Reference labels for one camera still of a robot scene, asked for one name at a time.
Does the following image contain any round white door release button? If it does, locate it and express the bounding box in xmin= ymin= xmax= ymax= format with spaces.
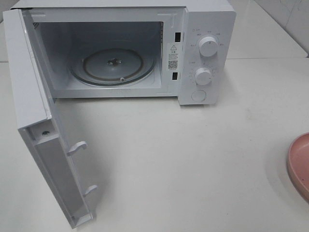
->
xmin=191 ymin=90 xmax=207 ymax=102

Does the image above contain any white microwave door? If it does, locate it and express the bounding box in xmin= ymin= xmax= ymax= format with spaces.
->
xmin=3 ymin=9 xmax=97 ymax=228

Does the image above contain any white warning label sticker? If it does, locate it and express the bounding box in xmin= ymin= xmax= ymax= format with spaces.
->
xmin=166 ymin=43 xmax=179 ymax=71

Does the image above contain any white timer knob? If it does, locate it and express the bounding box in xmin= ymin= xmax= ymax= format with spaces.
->
xmin=195 ymin=68 xmax=212 ymax=86

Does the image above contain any pink round plate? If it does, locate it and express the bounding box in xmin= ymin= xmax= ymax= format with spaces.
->
xmin=287 ymin=133 xmax=309 ymax=202

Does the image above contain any glass microwave turntable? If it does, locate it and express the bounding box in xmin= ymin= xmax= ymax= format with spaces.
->
xmin=69 ymin=48 xmax=156 ymax=87

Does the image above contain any white microwave oven body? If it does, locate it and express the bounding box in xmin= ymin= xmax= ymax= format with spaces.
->
xmin=10 ymin=0 xmax=236 ymax=105

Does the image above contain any upper white power knob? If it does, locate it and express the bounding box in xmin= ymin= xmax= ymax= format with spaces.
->
xmin=198 ymin=35 xmax=218 ymax=57

